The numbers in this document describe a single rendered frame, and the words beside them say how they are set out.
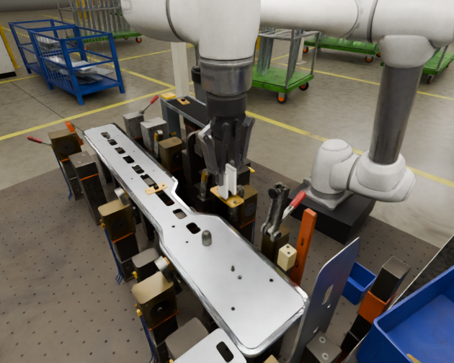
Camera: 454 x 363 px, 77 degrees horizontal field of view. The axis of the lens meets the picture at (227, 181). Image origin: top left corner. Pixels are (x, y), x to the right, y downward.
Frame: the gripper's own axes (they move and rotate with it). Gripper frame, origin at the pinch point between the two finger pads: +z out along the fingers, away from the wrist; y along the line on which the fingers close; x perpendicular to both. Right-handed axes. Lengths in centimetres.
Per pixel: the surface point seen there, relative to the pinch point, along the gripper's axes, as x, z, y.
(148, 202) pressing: -38.7, 28.8, 5.1
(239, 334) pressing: 16.5, 29.0, 9.6
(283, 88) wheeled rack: -247, 102, -306
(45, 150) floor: -320, 128, 17
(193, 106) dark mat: -71, 13, -36
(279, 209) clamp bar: 4.1, 13.6, -14.6
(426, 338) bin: 43, 26, -20
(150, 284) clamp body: -4.7, 24.4, 20.4
